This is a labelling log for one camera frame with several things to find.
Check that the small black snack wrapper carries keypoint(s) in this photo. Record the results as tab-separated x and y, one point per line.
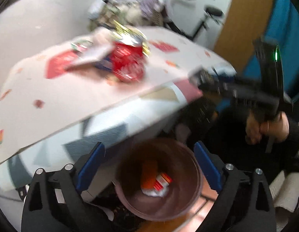
201	77

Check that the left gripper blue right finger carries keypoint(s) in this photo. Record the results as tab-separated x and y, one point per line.
211	166

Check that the crushed red cola can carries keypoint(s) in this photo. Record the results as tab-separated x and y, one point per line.
128	62

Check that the black exercise bike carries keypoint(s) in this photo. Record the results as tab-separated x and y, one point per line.
209	13

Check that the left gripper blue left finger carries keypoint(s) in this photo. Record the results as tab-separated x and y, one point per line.
87	166

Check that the white paper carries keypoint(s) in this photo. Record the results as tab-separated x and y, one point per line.
155	193

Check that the gold foil snack bag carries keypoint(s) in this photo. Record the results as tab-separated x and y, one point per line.
130	35

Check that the pile of clothes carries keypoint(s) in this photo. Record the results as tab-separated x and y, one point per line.
129	12

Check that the green red candy wrapper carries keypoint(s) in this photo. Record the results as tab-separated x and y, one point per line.
81	45

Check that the blue snack box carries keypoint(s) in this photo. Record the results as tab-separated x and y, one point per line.
103	61

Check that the dark red trash bin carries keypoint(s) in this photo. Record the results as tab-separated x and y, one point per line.
174	159

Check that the person's right hand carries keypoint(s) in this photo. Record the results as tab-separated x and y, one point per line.
278	128

